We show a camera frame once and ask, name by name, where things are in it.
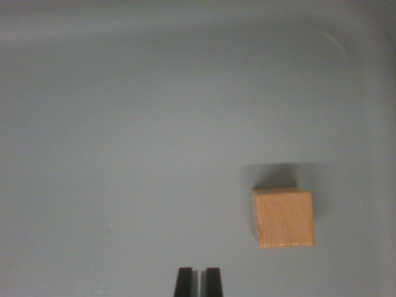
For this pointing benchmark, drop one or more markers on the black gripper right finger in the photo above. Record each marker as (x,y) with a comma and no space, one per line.
(213,283)

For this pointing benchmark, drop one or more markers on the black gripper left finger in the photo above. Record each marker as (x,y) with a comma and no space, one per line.
(185,283)

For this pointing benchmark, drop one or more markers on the wooden cube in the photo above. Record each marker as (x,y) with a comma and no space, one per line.
(284,218)

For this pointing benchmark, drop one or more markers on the grey plastic bin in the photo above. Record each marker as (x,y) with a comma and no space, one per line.
(123,123)

